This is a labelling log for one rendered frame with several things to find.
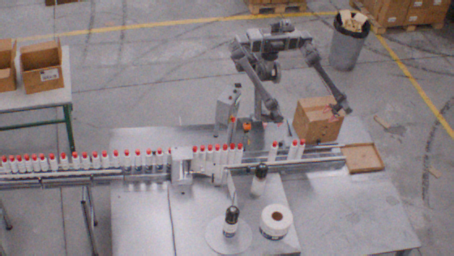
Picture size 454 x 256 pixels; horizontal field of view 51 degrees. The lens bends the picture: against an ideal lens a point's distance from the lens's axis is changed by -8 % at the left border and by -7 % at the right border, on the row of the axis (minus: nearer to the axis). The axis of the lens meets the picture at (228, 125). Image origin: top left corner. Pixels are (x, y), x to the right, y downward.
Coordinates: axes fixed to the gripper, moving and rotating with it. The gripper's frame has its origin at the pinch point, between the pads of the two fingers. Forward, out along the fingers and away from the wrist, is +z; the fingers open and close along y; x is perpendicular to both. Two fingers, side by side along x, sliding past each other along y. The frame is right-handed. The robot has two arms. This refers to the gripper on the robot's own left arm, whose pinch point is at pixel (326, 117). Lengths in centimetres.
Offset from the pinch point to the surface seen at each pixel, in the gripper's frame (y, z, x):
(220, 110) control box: 1, 35, -78
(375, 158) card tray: 21, -2, 56
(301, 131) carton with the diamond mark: -10.7, 25.6, 7.2
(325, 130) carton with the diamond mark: -2.9, 10.9, 16.2
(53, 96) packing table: -104, 155, -125
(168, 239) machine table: 55, 107, -78
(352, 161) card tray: 19.5, 11.3, 39.4
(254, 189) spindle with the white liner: 37, 57, -37
